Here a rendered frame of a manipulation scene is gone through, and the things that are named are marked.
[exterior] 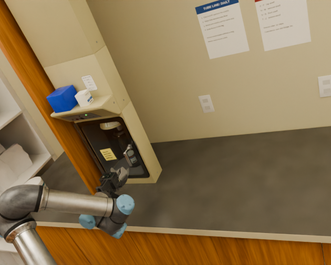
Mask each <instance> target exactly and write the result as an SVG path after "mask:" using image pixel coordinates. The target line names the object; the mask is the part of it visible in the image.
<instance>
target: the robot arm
mask: <svg viewBox="0 0 331 265"><path fill-rule="evenodd" d="M110 171H111V172H104V173H103V174H102V176H101V177H100V178H99V181H100V183H101V185H100V186H99V187H96V188H95V189H96V191H97V192H96V193H95V195H94V196H93V195H86V194H81V193H74V192H66V191H59V190H51V189H46V188H45V186H42V185H32V184H26V185H17V186H13V187H10V188H8V189H7V190H5V191H4V192H3V193H2V194H1V195H0V237H1V238H4V239H5V241H6V242H7V243H12V244H13V245H14V247H15V249H16V250H17V252H18V254H19V255H20V257H21V259H22V261H23V262H24V264H25V265H57V263H56V262H55V260H54V258H53V257H52V255H51V254H50V252H49V251H48V249H47V247H46V246H45V244H44V243H43V241H42V239H41V238H40V236H39V234H38V233H37V231H36V230H35V229H36V226H37V223H36V221H35V219H34V218H33V216H32V215H31V212H40V211H41V210H49V211H58V212H67V213H77V214H81V215H80V217H79V223H80V224H81V225H82V226H83V227H84V228H87V229H92V228H94V227H97V228H99V229H100V230H102V231H104V232H105V233H107V234H109V235H110V236H112V237H114V238H116V239H119V238H121V236H122V234H123V233H124V231H125V229H126V227H127V224H126V223H125V221H126V220H127V218H128V217H129V215H130V214H131V213H132V211H133V209H134V206H135V202H134V200H133V198H132V197H131V196H129V195H121V196H119V195H117V194H116V193H115V192H116V191H118V190H120V188H122V186H123V185H124V184H125V183H126V182H127V179H128V175H129V168H127V170H125V169H124V167H121V168H119V169H118V170H117V171H115V170H114V169H113V168H111V169H110ZM119 174H120V175H119ZM118 176H119V179H118ZM119 180H120V181H119Z"/></svg>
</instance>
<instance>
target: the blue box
mask: <svg viewBox="0 0 331 265"><path fill-rule="evenodd" d="M76 94H77V92H76V90H75V88H74V86H73V85H69V86H65V87H60V88H57V89H56V90H55V91H54V92H52V93H51V94H50V95H49V96H47V97H46V98H47V100H48V102H49V103H50V105H51V107H52V108H53V110H54V112H55V113H61V112H65V111H71V110H72V109H73V108H74V107H75V106H76V105H77V104H78V101H77V99H76V98H75V95H76Z"/></svg>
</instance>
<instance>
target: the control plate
mask: <svg viewBox="0 0 331 265"><path fill-rule="evenodd" d="M93 116H94V117H93ZM85 117H87V118H85ZM89 117H90V118H97V117H101V116H98V115H95V114H92V113H86V114H80V115H73V116H67V117H61V118H63V119H67V120H71V121H77V120H76V119H79V120H83V119H80V118H85V119H90V118H89ZM72 119H73V120H72Z"/></svg>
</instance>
